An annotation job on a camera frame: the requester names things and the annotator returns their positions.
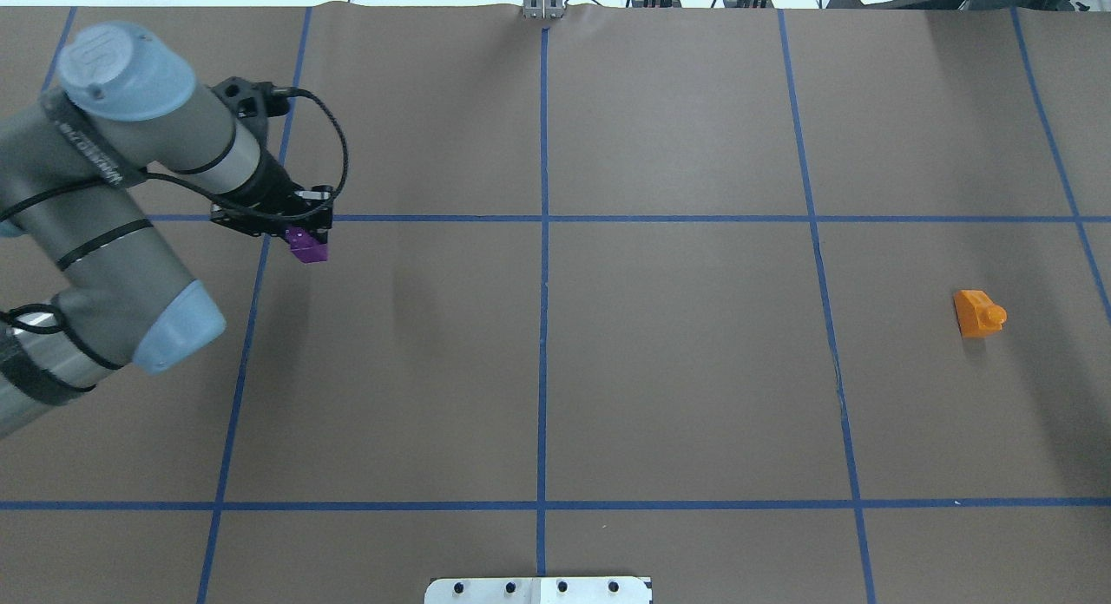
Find purple trapezoid block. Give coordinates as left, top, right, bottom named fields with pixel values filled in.
left=283, top=227, right=329, bottom=264

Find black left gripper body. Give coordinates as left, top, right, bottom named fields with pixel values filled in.
left=211, top=157, right=336, bottom=243

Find orange trapezoid block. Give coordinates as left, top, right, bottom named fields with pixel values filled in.
left=953, top=289, right=1008, bottom=338

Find white camera stand post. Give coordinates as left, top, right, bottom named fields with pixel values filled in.
left=424, top=576, right=654, bottom=603

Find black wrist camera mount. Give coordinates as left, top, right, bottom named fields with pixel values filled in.
left=211, top=76, right=291, bottom=119

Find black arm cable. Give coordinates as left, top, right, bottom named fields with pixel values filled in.
left=0, top=85, right=350, bottom=232

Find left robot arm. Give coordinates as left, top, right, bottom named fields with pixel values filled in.
left=3, top=20, right=350, bottom=437

